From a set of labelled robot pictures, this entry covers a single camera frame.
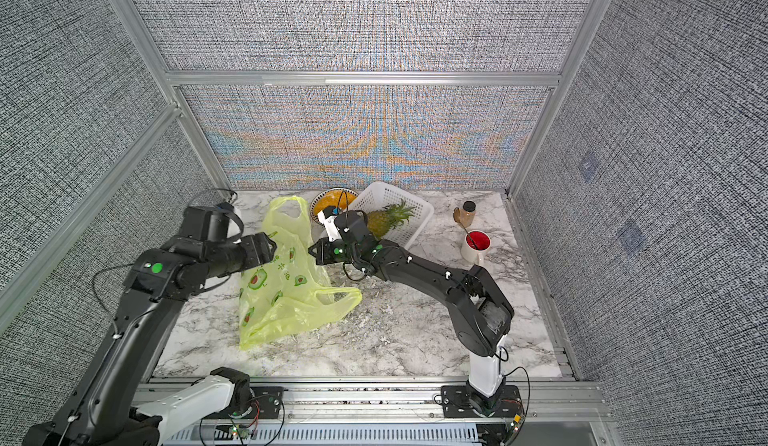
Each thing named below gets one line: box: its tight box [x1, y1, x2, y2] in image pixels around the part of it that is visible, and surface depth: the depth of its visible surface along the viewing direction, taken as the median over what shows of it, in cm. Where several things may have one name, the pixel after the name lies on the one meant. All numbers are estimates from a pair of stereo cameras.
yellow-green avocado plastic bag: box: [240, 196, 362, 351], surface depth 82 cm
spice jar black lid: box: [459, 200, 477, 228], surface depth 105 cm
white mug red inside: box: [461, 230, 492, 266], surface depth 99 cm
